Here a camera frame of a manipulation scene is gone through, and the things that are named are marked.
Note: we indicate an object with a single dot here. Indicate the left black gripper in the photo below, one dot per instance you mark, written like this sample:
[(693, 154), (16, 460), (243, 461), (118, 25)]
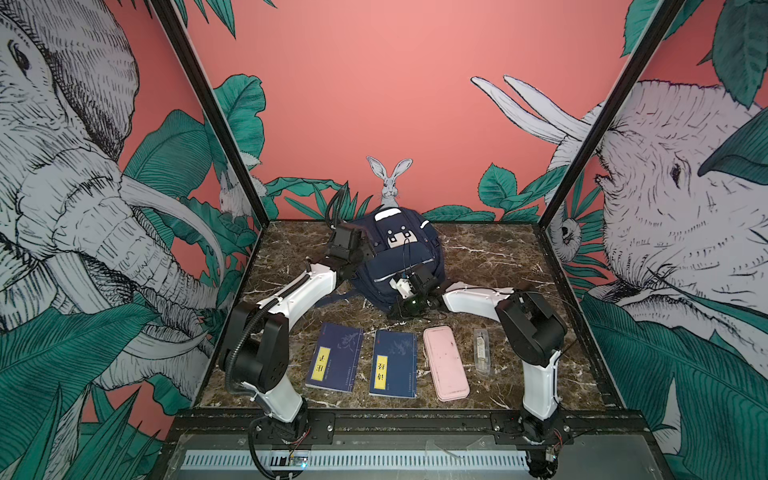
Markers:
[(367, 246)]

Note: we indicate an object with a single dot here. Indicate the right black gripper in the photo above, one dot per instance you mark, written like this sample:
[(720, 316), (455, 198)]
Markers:
[(403, 303)]

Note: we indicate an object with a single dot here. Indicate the navy blue student backpack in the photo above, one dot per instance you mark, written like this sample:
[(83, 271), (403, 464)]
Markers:
[(396, 240)]

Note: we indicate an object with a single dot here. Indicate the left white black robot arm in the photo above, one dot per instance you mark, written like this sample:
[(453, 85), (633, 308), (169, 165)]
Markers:
[(254, 351)]

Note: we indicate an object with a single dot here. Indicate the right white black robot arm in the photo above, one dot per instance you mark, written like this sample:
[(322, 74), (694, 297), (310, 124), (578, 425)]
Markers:
[(534, 331)]

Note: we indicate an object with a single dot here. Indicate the clear plastic small case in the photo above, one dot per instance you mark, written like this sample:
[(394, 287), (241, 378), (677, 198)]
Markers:
[(482, 357)]

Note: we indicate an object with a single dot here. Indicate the pink pencil case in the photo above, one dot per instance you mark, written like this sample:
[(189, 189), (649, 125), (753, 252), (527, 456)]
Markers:
[(446, 367)]

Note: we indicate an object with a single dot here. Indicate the right navy blue notebook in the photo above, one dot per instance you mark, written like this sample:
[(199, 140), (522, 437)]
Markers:
[(394, 365)]

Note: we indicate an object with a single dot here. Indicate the navy blue notebook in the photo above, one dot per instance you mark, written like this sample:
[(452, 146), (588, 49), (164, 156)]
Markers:
[(334, 363), (394, 365)]

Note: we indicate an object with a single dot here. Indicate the left navy blue notebook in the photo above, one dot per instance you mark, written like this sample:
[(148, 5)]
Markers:
[(334, 363)]

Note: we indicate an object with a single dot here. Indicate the white perforated cable duct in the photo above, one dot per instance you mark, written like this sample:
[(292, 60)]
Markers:
[(356, 460)]

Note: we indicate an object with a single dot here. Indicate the black front mounting rail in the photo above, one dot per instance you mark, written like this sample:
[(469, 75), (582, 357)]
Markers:
[(322, 426)]

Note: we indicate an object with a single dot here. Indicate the left black frame post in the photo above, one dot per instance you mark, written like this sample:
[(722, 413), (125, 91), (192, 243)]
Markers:
[(167, 14)]

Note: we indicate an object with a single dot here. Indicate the black frame post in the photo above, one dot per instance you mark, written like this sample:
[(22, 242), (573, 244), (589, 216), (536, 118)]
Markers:
[(663, 16), (167, 14)]

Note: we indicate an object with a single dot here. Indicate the right black frame post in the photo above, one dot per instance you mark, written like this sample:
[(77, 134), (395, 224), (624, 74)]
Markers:
[(663, 16)]

